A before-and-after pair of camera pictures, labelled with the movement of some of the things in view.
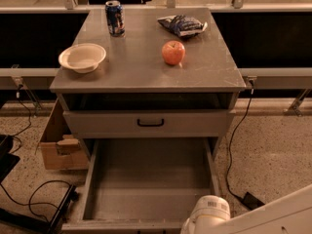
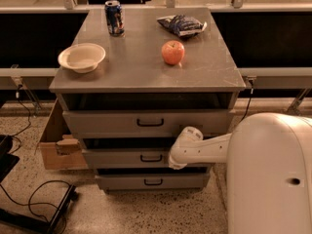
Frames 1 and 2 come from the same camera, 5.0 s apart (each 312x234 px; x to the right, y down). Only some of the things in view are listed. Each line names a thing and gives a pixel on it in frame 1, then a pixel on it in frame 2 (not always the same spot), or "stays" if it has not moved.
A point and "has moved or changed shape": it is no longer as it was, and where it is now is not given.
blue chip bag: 185,26 stays
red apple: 174,53 stays
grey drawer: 143,185 has moved or changed shape
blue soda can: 115,18 stays
